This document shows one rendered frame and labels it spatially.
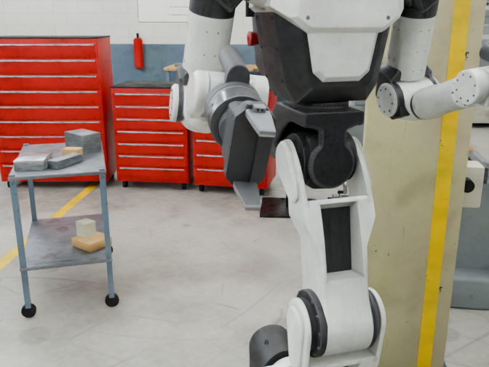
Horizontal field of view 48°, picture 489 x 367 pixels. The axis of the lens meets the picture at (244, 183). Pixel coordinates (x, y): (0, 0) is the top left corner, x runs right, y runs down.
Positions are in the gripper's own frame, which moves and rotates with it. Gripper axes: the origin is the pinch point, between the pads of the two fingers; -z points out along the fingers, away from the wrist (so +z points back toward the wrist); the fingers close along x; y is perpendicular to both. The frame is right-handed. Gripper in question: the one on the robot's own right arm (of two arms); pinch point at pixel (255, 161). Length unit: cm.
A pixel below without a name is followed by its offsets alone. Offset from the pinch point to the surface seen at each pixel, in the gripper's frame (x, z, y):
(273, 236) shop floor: -211, 275, 108
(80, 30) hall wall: -254, 915, -75
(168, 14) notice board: -202, 882, 67
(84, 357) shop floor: -191, 141, -26
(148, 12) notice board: -204, 891, 35
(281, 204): -224, 342, 134
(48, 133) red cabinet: -219, 445, -76
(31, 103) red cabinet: -193, 454, -92
